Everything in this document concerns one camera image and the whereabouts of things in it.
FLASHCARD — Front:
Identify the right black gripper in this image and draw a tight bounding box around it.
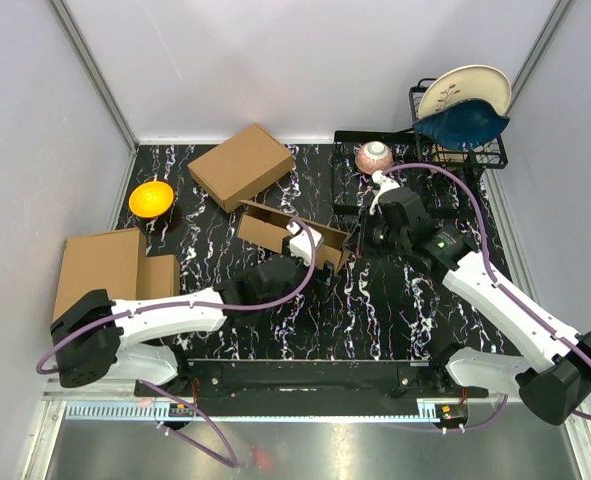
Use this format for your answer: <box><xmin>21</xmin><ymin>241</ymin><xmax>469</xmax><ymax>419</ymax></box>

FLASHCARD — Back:
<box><xmin>343</xmin><ymin>206</ymin><xmax>409</xmax><ymax>259</ymax></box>

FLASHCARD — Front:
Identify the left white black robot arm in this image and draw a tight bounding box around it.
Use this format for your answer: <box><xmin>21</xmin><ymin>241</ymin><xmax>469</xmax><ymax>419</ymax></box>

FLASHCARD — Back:
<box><xmin>50</xmin><ymin>254</ymin><xmax>335</xmax><ymax>396</ymax></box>

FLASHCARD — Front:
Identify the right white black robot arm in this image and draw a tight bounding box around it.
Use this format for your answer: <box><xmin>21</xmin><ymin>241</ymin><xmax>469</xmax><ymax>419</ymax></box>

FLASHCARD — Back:
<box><xmin>362</xmin><ymin>187</ymin><xmax>591</xmax><ymax>426</ymax></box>

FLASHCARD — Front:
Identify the closed cardboard box back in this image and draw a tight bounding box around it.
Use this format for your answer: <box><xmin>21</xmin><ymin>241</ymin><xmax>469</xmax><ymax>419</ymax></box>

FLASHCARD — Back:
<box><xmin>188</xmin><ymin>124</ymin><xmax>294</xmax><ymax>213</ymax></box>

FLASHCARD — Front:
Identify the small cardboard box left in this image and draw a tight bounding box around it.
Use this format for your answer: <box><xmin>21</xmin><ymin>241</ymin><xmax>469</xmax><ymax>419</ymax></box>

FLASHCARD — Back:
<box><xmin>136</xmin><ymin>255</ymin><xmax>180</xmax><ymax>300</ymax></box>

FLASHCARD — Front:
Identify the large cardboard box left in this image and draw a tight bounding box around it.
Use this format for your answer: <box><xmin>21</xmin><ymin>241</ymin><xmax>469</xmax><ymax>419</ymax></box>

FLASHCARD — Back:
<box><xmin>52</xmin><ymin>228</ymin><xmax>145</xmax><ymax>321</ymax></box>

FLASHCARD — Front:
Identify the pink patterned bowl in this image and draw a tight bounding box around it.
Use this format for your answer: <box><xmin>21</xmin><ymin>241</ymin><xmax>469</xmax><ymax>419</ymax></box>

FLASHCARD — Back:
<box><xmin>355</xmin><ymin>141</ymin><xmax>394</xmax><ymax>175</ymax></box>

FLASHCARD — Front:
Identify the blue leaf plate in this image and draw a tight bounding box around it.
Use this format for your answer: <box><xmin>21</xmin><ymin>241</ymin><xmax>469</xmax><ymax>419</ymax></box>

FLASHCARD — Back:
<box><xmin>413</xmin><ymin>99</ymin><xmax>510</xmax><ymax>151</ymax></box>

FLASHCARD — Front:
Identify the cream floral plate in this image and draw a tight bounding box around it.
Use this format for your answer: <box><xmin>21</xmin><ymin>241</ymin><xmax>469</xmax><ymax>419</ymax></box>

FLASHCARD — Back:
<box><xmin>417</xmin><ymin>65</ymin><xmax>512</xmax><ymax>119</ymax></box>

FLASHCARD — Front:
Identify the orange bowl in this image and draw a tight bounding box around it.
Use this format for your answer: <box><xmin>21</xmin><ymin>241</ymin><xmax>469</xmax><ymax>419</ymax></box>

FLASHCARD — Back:
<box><xmin>128</xmin><ymin>181</ymin><xmax>174</xmax><ymax>219</ymax></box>

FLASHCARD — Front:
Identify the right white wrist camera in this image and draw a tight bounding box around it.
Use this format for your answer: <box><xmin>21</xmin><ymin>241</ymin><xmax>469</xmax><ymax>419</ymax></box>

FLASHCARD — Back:
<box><xmin>369</xmin><ymin>170</ymin><xmax>401</xmax><ymax>216</ymax></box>

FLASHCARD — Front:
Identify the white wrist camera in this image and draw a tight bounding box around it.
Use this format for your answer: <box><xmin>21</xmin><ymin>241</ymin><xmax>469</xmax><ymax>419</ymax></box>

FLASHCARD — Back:
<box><xmin>369</xmin><ymin>170</ymin><xmax>401</xmax><ymax>216</ymax></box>
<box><xmin>286</xmin><ymin>222</ymin><xmax>323</xmax><ymax>267</ymax></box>

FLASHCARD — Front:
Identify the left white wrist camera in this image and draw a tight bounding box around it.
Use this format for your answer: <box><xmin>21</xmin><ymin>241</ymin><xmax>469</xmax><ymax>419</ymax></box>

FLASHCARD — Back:
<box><xmin>286</xmin><ymin>222</ymin><xmax>323</xmax><ymax>267</ymax></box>

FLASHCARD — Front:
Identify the black wire dish rack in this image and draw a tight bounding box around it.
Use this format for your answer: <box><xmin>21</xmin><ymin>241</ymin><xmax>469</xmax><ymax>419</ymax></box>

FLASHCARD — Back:
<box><xmin>332</xmin><ymin>78</ymin><xmax>509</xmax><ymax>221</ymax></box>

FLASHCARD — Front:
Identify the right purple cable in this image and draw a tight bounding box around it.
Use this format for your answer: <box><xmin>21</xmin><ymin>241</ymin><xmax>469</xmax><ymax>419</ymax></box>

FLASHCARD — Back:
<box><xmin>379</xmin><ymin>162</ymin><xmax>591</xmax><ymax>434</ymax></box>

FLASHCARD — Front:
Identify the purple cable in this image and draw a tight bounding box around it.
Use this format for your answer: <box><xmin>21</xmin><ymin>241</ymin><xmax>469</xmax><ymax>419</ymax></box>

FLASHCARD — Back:
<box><xmin>35</xmin><ymin>216</ymin><xmax>319</xmax><ymax>468</ymax></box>
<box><xmin>379</xmin><ymin>162</ymin><xmax>591</xmax><ymax>434</ymax></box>

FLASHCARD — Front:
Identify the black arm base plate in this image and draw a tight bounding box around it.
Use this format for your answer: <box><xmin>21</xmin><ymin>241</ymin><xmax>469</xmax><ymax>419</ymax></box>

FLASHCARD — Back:
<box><xmin>163</xmin><ymin>359</ymin><xmax>488</xmax><ymax>400</ymax></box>

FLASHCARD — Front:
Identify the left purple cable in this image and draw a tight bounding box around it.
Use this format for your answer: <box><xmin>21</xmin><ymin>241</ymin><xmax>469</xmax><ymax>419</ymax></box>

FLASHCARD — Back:
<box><xmin>35</xmin><ymin>216</ymin><xmax>319</xmax><ymax>468</ymax></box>

